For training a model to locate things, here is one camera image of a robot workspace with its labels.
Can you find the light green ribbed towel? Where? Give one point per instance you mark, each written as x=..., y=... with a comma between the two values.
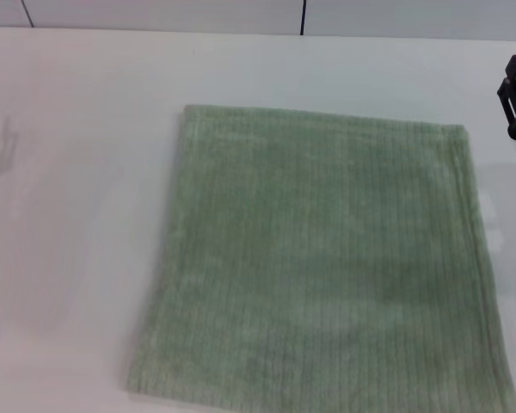
x=318, y=258

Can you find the dark vertical wall strip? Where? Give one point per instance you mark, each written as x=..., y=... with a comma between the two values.
x=302, y=17

